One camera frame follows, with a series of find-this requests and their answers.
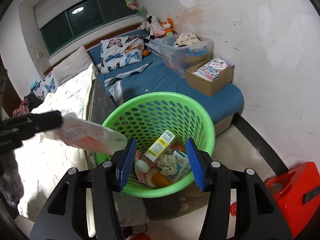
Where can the clear plastic bag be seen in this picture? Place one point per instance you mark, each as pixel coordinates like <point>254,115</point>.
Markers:
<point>142,165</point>

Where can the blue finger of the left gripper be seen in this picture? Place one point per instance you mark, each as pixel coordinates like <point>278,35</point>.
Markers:
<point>26,126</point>

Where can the orange fox plush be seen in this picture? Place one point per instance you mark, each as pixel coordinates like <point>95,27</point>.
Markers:
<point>168,29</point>

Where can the beige pillow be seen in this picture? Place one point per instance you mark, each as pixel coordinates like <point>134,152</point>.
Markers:
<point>73,65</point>

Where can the dark clothes pile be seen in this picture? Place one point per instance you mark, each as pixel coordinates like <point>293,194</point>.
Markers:
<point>30,102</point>

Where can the cardboard box with books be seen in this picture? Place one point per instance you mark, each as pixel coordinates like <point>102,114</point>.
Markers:
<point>210,76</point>

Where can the red instant noodle cup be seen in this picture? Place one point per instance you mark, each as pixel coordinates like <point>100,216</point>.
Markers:
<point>155,179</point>

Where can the butterfly pillow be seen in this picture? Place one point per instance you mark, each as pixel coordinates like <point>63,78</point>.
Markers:
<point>121,51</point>
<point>48,84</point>

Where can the clear bottle yellow green label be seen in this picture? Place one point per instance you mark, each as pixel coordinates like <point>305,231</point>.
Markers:
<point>158,148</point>

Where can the cream quilted table cover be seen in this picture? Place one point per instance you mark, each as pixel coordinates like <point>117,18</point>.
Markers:
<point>42,162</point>

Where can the blue sofa cushion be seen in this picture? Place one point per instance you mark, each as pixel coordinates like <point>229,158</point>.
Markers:
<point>152,75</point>

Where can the green perforated plastic basket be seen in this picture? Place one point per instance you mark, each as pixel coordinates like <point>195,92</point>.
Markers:
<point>146,117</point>

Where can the dark window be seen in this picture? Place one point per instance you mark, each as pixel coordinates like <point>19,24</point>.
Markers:
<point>79,19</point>

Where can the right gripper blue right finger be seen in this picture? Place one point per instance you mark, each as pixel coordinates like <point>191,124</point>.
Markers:
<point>196,164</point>

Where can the red foam fruit net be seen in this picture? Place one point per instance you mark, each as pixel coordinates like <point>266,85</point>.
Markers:
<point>178,147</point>

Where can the clear plastic storage bin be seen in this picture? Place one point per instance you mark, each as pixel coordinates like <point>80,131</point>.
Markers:
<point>180,59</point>

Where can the black white cow plush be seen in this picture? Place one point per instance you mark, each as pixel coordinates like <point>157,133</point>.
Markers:
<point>154,28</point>

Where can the white tissue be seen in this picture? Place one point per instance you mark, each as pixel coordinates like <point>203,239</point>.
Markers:
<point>167,164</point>

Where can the hanging colourful flower decoration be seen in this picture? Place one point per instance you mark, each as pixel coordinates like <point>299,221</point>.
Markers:
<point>133,5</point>

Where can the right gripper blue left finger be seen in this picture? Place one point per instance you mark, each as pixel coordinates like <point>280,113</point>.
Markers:
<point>124,160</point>

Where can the right butterfly pillow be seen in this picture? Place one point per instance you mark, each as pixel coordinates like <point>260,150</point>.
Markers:
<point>121,51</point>

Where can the left butterfly pillow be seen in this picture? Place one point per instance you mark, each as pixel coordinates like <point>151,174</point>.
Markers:
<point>48,84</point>

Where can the white blue milk carton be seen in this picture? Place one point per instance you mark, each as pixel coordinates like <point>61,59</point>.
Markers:
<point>183,166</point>

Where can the pink snack wrapper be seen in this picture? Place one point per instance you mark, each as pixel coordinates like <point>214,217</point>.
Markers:
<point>87,135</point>

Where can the red plastic stool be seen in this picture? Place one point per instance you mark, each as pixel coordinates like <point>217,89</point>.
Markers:
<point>281,207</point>

